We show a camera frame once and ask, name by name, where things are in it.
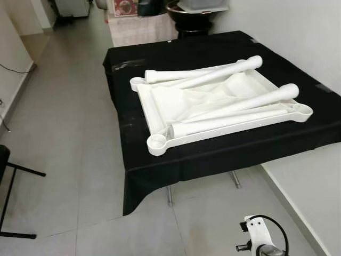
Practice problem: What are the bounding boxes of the grey metal table leg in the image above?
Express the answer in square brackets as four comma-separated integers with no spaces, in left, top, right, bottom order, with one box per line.
[230,171,241,189]
[166,184,174,207]

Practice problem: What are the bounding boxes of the white plastic table top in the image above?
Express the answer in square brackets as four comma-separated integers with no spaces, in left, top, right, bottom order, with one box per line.
[129,63,314,156]

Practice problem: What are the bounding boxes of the black folding chair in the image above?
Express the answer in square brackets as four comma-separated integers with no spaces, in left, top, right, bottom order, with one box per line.
[0,144,47,239]

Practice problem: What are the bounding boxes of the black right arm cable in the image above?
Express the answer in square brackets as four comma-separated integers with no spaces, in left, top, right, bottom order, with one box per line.
[248,214,289,256]

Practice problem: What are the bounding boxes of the grey tape strip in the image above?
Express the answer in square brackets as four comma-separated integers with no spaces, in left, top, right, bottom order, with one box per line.
[112,58,145,71]

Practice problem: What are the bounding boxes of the red framed picture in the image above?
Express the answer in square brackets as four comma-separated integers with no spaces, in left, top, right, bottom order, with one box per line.
[113,0,143,17]

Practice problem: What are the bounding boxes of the white appliance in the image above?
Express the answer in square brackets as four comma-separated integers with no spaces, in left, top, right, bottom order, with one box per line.
[53,0,92,18]

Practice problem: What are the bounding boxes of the pink patterned cloth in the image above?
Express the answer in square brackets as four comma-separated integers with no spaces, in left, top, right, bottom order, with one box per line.
[109,11,179,47]

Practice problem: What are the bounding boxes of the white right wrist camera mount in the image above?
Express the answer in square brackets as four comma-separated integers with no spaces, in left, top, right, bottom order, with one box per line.
[243,215,278,254]

